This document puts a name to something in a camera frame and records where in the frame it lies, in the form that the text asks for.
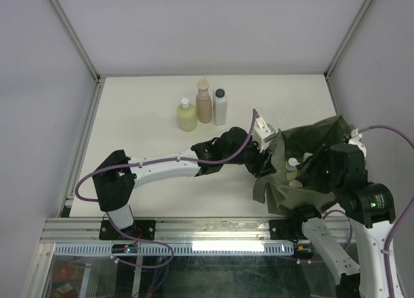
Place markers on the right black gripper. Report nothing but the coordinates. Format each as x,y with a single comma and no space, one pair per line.
312,161

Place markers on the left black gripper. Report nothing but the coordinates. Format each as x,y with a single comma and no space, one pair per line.
262,165

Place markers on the olive green canvas bag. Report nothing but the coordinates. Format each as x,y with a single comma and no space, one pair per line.
274,190

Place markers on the white bottle dark cap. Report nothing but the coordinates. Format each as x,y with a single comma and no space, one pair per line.
220,103
306,156

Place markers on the yellow-green lotion bottle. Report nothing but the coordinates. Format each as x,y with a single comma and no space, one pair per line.
186,115

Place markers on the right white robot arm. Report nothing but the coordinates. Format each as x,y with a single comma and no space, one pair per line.
369,207

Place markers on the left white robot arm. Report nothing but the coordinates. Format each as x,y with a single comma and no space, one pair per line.
118,175

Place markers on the small tan pump bottle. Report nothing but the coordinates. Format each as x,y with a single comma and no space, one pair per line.
292,169

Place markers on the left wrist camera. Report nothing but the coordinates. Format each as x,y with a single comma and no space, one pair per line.
263,133

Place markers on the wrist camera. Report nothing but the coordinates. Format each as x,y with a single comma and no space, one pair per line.
355,138
263,133

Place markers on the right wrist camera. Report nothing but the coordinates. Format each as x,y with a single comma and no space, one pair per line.
355,138

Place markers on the white slotted cable duct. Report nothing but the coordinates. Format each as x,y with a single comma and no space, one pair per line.
198,248

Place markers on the right aluminium frame post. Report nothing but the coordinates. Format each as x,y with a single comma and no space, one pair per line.
356,23

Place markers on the aluminium frame post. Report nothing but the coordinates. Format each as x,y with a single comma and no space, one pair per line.
73,38
356,23

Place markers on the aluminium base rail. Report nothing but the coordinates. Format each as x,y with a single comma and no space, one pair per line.
169,229

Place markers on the left aluminium frame post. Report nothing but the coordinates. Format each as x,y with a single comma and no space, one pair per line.
73,38

